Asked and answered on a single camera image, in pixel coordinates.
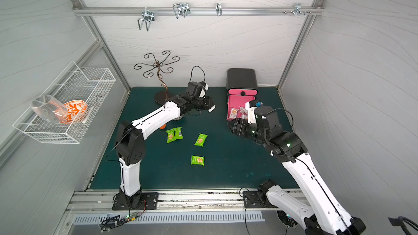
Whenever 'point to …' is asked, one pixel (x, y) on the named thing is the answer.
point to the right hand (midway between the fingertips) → (234, 123)
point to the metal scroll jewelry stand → (163, 96)
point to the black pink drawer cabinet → (241, 86)
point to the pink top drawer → (242, 92)
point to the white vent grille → (117, 218)
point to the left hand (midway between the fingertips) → (217, 103)
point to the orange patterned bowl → (76, 110)
